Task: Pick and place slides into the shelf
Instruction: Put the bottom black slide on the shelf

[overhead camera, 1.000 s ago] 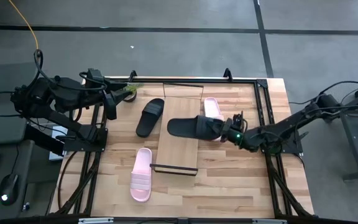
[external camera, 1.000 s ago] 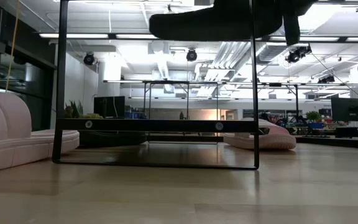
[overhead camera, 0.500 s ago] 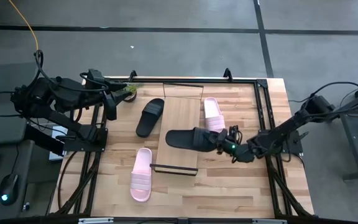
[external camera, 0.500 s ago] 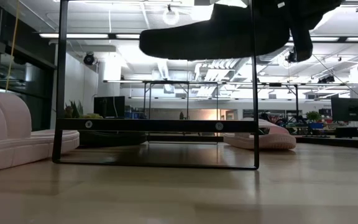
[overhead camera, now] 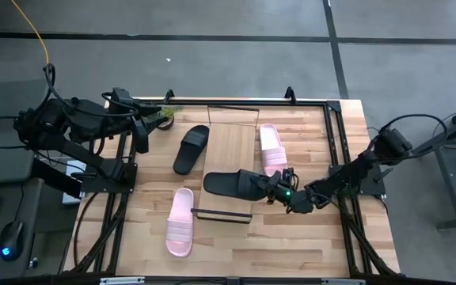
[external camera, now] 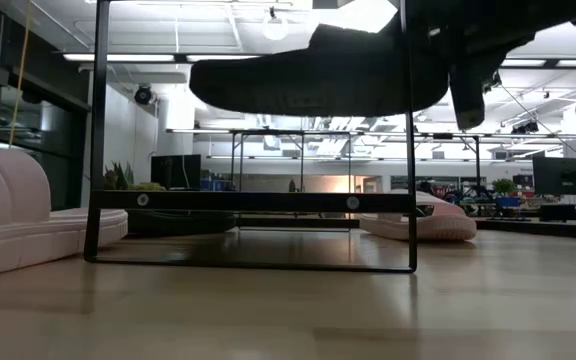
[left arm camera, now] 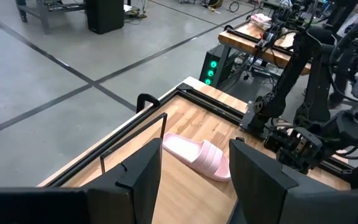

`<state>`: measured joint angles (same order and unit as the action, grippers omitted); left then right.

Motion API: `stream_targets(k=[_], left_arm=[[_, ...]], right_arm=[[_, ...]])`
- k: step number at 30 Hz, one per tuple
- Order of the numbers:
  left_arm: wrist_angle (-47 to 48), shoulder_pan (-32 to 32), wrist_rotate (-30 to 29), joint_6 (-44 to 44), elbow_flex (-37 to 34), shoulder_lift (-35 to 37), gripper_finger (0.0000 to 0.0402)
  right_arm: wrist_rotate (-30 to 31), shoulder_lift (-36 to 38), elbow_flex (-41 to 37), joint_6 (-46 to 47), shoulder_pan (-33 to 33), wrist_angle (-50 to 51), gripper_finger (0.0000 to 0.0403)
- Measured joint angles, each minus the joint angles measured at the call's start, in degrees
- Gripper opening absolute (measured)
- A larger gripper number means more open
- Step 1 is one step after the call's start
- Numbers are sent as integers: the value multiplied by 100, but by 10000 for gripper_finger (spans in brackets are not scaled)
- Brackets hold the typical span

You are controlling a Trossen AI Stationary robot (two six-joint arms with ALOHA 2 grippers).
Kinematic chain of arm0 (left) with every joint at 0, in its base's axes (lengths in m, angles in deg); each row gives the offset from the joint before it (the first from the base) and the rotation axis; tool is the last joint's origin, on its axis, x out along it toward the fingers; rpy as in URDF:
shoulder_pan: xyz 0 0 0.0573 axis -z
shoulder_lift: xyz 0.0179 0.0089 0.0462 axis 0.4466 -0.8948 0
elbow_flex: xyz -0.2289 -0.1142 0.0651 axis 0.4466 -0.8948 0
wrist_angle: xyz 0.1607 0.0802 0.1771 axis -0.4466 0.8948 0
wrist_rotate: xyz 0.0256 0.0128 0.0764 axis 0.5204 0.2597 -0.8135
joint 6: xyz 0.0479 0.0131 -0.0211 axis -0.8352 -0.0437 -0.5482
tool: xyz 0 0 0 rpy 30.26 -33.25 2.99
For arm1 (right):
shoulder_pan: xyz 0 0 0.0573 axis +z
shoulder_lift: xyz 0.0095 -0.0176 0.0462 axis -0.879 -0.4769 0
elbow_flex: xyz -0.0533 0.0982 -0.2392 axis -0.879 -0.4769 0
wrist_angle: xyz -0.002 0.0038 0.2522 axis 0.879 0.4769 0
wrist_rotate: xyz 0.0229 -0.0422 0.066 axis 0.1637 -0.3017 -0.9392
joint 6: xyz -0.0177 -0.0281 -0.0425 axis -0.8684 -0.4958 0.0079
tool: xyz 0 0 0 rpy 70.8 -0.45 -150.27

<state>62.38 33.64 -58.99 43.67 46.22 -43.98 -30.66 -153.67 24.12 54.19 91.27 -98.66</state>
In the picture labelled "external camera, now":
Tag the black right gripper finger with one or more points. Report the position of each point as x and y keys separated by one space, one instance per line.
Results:
x=470 y=95

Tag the pink rubber slide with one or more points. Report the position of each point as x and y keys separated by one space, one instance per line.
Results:
x=438 y=225
x=18 y=235

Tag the black rubber slide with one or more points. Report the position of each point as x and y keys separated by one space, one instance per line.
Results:
x=318 y=80
x=183 y=223

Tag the green bushy plant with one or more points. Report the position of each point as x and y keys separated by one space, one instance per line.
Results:
x=504 y=186

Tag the black computer monitor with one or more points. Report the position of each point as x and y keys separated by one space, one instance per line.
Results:
x=173 y=172
x=563 y=175

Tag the white globe ceiling lamp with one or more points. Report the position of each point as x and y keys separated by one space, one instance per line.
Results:
x=275 y=27

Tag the black ceiling spotlight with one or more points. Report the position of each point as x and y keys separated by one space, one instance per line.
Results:
x=143 y=95

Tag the potted succulent plant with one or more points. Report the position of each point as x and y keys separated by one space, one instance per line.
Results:
x=118 y=180

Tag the black aluminium table frame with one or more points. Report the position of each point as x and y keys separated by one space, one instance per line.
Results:
x=543 y=227

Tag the wooden shelf black metal frame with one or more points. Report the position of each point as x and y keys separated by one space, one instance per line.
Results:
x=248 y=201

